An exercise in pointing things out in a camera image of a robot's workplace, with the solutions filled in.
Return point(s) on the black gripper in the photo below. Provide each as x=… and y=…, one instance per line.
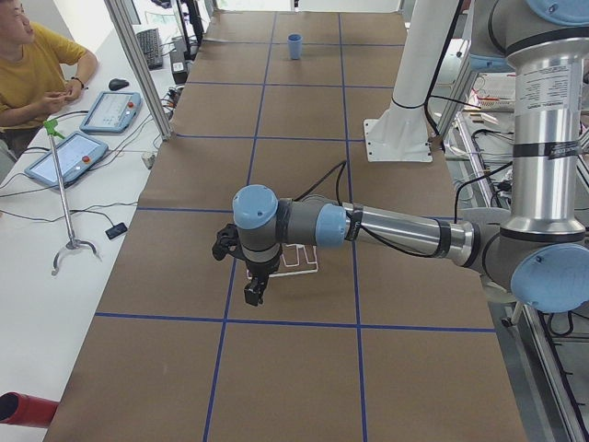
x=260, y=268

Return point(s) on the blue plastic cup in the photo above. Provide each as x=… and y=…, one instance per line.
x=295, y=46

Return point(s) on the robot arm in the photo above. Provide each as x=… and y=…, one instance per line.
x=534, y=249

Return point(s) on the small black phone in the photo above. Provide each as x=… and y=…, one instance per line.
x=116, y=231

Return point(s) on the near teach pendant tablet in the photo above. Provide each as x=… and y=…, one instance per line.
x=76, y=154

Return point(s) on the teach pendant tablet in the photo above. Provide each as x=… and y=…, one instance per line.
x=76, y=154
x=111, y=113

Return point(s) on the far teach pendant tablet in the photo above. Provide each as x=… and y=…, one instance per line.
x=111, y=113

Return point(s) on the black computer mouse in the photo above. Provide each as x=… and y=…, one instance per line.
x=117, y=84

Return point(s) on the metal reacher grabber tool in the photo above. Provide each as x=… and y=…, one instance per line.
x=73, y=242

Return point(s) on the black keyboard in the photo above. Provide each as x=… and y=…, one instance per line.
x=150, y=45

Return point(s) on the red cylinder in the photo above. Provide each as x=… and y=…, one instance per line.
x=26, y=410

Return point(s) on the person in yellow shirt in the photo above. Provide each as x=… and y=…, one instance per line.
x=41, y=70

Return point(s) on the white wire cup holder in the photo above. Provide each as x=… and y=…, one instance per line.
x=297, y=259

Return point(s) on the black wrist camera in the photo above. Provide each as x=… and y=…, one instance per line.
x=227, y=243

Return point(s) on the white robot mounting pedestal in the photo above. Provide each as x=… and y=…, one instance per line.
x=400, y=134

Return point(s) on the aluminium frame post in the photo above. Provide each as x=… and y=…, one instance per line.
x=121, y=21

